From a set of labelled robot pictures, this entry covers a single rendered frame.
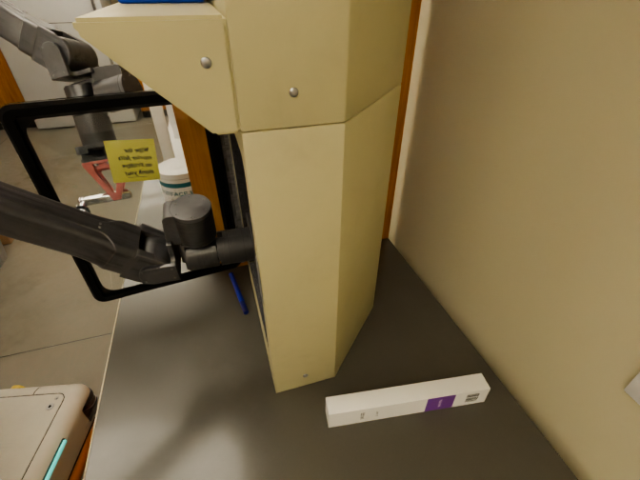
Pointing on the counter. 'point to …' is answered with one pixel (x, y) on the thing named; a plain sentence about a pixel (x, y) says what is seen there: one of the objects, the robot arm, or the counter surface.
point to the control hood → (171, 55)
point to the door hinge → (231, 180)
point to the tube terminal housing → (316, 165)
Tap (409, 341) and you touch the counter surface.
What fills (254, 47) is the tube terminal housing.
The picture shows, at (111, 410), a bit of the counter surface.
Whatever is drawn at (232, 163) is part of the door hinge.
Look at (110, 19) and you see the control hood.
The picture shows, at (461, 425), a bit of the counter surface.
